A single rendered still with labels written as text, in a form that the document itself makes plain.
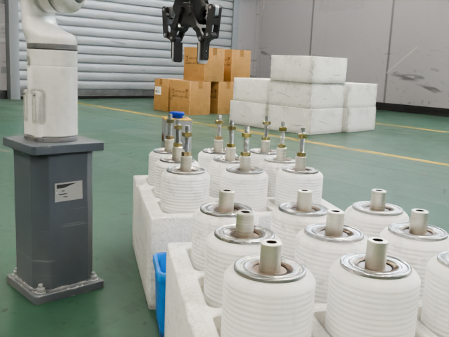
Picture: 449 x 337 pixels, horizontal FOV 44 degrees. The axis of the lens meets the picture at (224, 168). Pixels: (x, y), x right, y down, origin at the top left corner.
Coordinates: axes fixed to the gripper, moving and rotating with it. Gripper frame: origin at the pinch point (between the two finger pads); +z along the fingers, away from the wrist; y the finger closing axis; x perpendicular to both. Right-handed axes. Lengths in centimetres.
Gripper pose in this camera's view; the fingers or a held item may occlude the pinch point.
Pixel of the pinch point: (189, 55)
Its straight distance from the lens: 107.8
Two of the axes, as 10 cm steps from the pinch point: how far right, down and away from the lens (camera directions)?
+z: -0.4, 9.8, 1.8
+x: 6.8, -1.1, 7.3
